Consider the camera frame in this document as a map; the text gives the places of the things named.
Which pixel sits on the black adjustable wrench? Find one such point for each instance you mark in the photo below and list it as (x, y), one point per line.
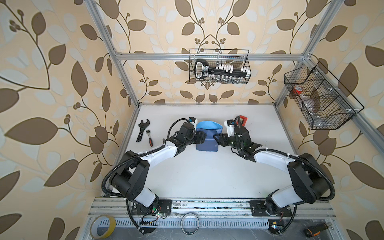
(142, 125)

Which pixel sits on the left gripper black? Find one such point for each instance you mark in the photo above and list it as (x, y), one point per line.
(200, 137)

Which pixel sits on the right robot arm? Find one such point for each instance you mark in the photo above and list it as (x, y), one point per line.
(309, 183)

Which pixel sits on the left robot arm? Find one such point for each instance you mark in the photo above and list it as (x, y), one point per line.
(128, 178)

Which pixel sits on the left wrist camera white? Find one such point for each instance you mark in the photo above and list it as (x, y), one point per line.
(193, 121)

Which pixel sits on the red tape dispenser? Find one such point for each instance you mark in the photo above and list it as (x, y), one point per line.
(240, 120)

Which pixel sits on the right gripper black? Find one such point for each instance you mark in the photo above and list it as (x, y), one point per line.
(223, 137)

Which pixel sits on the yellow tape roll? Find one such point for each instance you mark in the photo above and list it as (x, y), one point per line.
(102, 227)

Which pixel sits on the wire basket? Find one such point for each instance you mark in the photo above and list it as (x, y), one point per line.
(326, 103)
(235, 57)

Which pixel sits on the back wire basket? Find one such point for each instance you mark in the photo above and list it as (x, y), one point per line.
(235, 57)

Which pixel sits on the orange black screwdriver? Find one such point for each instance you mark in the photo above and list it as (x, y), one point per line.
(315, 230)

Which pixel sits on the red white object in basket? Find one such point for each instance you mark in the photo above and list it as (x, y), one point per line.
(297, 90)

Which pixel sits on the right wire basket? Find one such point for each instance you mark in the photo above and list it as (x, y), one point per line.
(326, 103)

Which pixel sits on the light blue wrapping paper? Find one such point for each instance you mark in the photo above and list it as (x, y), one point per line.
(211, 129)

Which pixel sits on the black socket set tool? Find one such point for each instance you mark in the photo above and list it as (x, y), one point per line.
(203, 70)

